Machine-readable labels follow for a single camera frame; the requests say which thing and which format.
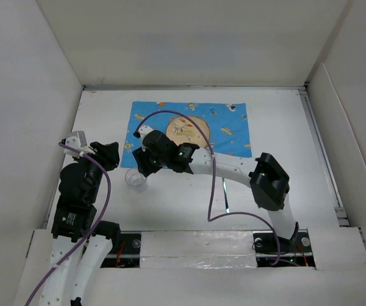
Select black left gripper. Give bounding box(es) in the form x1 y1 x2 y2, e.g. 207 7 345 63
73 140 119 201

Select beige bird-pattern plate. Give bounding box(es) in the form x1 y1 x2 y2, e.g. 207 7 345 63
165 116 211 148

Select blue space-print cloth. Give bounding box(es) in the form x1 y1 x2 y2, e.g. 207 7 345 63
121 101 252 168

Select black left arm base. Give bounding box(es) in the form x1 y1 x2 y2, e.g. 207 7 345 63
101 231 142 268

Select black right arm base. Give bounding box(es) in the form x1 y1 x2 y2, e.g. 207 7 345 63
251 229 316 268

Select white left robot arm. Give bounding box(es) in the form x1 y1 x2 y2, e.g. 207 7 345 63
39 138 121 305

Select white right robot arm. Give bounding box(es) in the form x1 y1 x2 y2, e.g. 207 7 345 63
133 126 298 251

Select clear plastic cup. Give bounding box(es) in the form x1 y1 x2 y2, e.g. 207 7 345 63
124 168 148 193

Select iridescent fork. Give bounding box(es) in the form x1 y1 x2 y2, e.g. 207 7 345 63
222 178 230 214

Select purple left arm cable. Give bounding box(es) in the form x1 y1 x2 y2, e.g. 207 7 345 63
23 142 113 306

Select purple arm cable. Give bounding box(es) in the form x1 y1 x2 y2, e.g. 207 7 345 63
133 110 294 266
23 142 113 306

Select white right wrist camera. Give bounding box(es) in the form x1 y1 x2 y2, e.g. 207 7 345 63
133 125 154 151

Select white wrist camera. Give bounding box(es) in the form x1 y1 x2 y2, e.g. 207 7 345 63
133 125 154 151
59 131 94 158

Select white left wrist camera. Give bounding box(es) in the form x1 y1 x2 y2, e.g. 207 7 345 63
59 131 94 158

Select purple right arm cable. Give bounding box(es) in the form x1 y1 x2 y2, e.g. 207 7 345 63
133 110 294 266

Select aluminium rail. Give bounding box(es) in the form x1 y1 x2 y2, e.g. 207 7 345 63
298 87 351 228

